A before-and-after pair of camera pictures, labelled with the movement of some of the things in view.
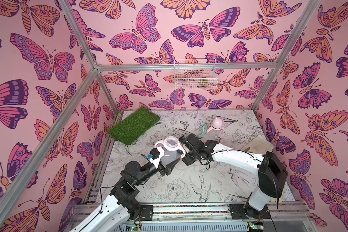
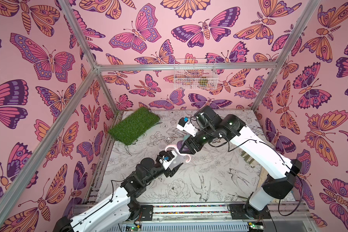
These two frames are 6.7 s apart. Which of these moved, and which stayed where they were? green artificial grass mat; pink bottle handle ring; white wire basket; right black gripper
Moved: pink bottle handle ring; right black gripper
Stayed: white wire basket; green artificial grass mat
